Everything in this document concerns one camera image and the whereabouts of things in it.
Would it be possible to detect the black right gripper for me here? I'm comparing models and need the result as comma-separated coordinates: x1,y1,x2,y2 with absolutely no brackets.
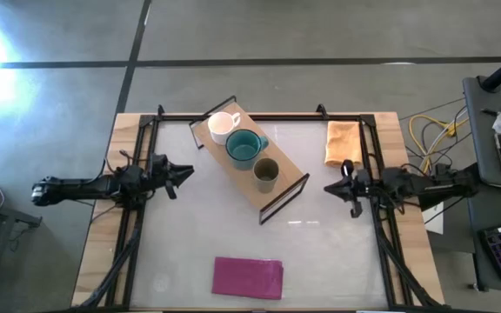
323,158,384,219

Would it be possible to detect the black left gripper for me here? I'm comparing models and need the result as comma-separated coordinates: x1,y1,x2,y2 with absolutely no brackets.
144,161,196,201

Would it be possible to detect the white ceramic mug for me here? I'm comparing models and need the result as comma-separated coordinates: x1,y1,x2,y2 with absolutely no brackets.
207,110,243,147

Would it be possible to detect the teal ceramic mug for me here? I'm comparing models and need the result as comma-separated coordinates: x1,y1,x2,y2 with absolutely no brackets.
224,129,271,172

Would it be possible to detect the olive green cup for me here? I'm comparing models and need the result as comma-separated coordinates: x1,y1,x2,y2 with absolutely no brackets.
252,156,281,195

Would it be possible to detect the orange cloth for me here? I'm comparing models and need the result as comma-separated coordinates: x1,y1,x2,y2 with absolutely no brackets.
323,120,364,170

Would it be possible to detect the pink cloth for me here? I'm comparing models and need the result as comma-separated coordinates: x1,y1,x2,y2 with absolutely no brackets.
210,256,285,302

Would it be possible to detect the grey side desk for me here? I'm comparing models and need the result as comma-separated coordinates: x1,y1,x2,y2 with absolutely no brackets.
462,75,501,193

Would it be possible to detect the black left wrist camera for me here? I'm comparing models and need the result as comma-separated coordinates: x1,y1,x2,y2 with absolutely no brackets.
150,153,170,172

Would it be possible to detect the wooden shelf with black frame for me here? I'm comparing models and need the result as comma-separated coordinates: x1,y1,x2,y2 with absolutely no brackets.
188,95,311,226

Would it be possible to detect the black table frame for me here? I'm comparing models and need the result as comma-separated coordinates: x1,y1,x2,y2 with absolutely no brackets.
79,103,442,311

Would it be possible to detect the yellow cable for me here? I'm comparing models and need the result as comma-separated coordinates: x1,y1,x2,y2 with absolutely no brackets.
408,113,470,175

